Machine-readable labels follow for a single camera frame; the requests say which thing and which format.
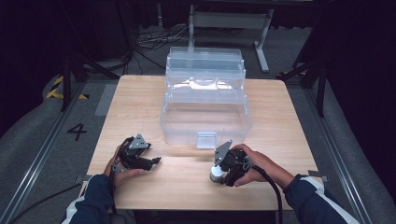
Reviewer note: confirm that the grey metal table frame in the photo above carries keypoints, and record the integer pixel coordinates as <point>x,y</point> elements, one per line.
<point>230,20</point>

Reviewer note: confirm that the person's left hand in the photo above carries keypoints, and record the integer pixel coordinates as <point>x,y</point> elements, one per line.
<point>120,175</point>

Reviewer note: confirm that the person's right hand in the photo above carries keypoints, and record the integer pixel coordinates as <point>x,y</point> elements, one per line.
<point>263,169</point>

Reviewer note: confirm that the yellow black striped tape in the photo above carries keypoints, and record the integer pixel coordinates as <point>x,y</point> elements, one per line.
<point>57,82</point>

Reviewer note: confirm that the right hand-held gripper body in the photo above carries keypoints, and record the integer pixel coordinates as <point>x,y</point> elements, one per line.
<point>238,161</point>

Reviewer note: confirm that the black metal stand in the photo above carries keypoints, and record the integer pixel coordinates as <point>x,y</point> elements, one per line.
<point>67,81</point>
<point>320,84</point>

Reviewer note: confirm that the small white-capped jar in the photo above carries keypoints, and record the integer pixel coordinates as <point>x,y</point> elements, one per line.
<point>216,172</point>

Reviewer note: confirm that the grey tape piece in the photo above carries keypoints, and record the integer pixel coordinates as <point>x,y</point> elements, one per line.
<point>81,179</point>
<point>317,174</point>

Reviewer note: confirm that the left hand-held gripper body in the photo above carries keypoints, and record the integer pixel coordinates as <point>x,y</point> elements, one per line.
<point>130,155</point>

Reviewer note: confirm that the clear plastic storage box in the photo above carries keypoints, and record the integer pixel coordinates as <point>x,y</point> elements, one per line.
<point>205,118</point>

